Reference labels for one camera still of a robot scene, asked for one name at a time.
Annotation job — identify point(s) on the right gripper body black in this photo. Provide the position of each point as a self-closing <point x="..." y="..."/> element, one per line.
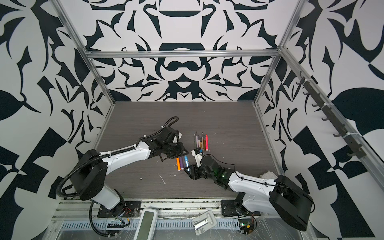
<point x="199" y="173"/>

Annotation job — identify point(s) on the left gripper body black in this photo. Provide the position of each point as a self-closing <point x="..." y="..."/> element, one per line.
<point x="174" y="151"/>

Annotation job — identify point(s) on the blue highlighter pen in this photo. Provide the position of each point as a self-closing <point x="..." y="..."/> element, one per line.
<point x="186" y="164"/>

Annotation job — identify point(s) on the red pink highlighter pen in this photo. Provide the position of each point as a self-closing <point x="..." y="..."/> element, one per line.
<point x="207" y="143"/>

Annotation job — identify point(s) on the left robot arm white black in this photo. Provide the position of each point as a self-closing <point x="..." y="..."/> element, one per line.
<point x="87" y="179"/>

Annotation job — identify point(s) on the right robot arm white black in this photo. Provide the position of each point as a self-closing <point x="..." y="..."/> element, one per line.
<point x="280" y="197"/>

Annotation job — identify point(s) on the orange highlighter pen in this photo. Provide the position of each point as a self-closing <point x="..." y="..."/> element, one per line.
<point x="179" y="166"/>

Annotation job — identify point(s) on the white round timer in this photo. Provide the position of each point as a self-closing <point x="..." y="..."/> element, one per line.
<point x="269" y="176"/>

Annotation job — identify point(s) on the white handheld tablet device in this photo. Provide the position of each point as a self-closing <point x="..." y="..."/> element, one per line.
<point x="147" y="224"/>

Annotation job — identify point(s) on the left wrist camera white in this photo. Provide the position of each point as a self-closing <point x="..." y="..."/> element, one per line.
<point x="177" y="137"/>

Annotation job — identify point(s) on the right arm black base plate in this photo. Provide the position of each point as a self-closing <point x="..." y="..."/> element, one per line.
<point x="235" y="208"/>

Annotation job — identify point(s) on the grey metal bracket box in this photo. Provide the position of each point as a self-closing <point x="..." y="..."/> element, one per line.
<point x="204" y="222"/>

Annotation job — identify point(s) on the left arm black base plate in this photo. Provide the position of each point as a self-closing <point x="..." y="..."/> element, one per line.
<point x="127" y="210"/>

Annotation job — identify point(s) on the aluminium frame front rail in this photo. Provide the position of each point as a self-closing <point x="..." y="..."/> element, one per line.
<point x="167" y="208"/>

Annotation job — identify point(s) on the aluminium frame back beam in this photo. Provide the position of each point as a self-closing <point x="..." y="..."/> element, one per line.
<point x="181" y="54"/>

